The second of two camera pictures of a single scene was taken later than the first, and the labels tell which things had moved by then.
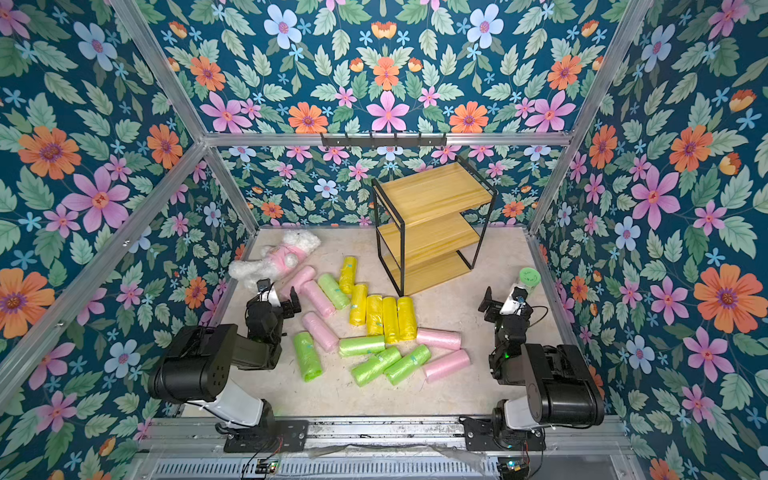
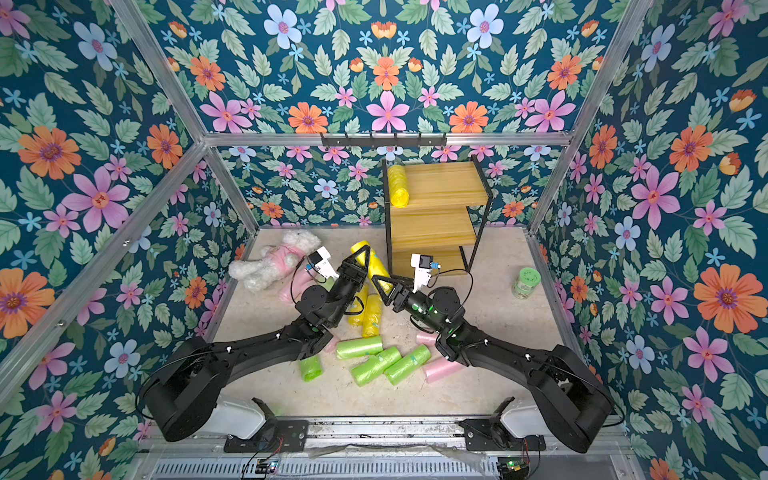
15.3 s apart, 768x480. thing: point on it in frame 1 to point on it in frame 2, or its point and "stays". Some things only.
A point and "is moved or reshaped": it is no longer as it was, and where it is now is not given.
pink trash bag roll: [443, 366] stays
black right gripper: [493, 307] to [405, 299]
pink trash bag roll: [440, 338] stays
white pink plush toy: [276, 259] stays
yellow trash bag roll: [390, 320] to [372, 316]
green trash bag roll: [410, 363] stays
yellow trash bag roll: [348, 274] is moved or reshaped
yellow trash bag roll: [374, 315] to [355, 311]
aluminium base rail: [575, 448] stays
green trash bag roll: [373, 364] stays
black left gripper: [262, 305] to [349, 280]
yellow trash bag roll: [358, 305] to [398, 184]
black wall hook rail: [384, 141] stays
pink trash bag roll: [296, 280] stays
